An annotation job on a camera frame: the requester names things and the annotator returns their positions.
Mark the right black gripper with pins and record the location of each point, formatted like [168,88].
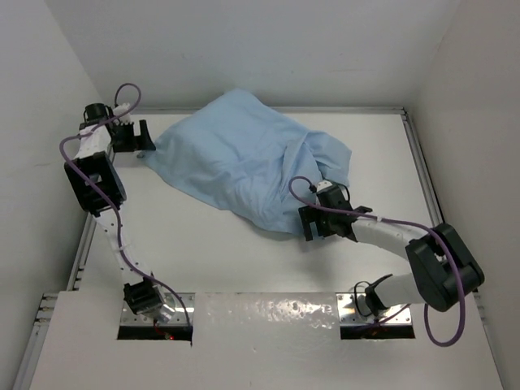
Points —
[309,216]

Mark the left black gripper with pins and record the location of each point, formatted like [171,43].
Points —
[140,142]

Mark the blue green pillowcase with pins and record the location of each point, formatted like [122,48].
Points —
[237,154]

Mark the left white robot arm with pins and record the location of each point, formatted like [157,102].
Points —
[100,192]

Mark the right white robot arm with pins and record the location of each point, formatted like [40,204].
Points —
[443,270]

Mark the white front cover board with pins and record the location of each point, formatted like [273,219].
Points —
[251,341]

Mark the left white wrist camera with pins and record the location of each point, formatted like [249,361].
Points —
[123,113]

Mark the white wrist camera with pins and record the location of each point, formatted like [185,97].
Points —
[323,186]
[123,113]

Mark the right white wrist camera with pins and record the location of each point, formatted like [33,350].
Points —
[323,186]

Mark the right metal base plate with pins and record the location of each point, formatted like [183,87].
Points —
[353,311]

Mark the metal base plate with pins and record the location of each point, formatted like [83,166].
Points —
[353,311]
[174,317]

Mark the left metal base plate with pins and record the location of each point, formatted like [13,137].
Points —
[174,317]

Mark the aluminium table frame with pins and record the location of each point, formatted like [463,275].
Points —
[198,249]

